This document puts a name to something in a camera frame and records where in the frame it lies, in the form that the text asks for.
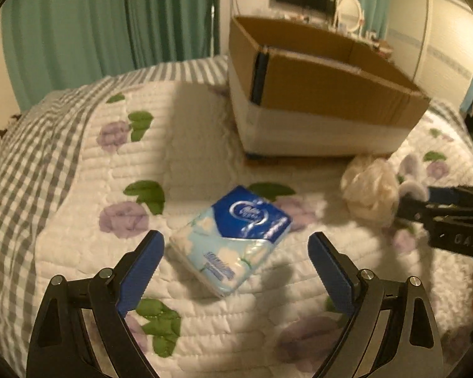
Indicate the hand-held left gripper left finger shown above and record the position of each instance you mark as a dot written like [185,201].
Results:
[140,267]

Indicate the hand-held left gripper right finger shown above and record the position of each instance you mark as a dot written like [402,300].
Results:
[333,271]

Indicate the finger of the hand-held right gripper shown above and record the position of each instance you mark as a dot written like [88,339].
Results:
[437,196]

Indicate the cream fluffy plush toy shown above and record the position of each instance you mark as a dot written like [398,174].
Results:
[372,189]

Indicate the blue tissue pack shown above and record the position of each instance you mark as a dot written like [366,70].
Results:
[232,238]

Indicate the cardboard box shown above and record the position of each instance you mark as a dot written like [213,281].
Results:
[319,86]

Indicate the floral quilted blanket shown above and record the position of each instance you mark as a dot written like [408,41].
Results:
[236,220]

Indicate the grey checkered bed sheet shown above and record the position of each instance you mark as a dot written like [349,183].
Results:
[43,157]

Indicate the white wardrobe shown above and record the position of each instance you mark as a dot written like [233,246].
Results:
[429,27]

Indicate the white round mirror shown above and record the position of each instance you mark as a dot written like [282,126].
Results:
[349,12]

